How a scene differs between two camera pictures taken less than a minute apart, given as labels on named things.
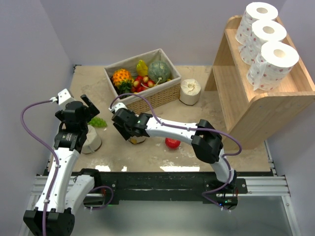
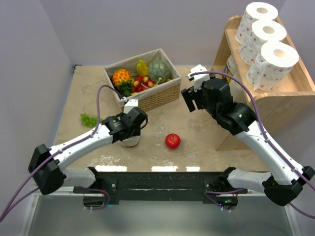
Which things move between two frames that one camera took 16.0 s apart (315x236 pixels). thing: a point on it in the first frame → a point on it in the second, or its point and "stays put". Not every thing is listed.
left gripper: x=90 y=110 → x=137 y=131
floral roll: x=273 y=64 stays put
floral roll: x=262 y=31 stays put
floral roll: x=254 y=12 stays put
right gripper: x=125 y=133 → x=189 y=98
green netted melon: x=159 y=71 stays put
